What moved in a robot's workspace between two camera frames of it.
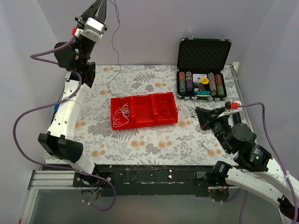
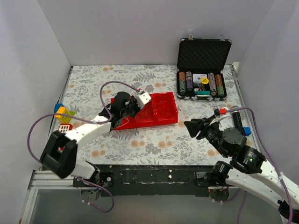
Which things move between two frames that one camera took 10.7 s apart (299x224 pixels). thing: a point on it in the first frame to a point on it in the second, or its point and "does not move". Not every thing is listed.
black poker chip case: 199,74 does not move
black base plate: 164,180 does not move
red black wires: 193,114 to 147,113
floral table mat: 189,142 does not move
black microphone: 237,118 does not move
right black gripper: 211,122 to 201,130
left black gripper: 83,17 to 134,106
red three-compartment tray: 145,110 does not move
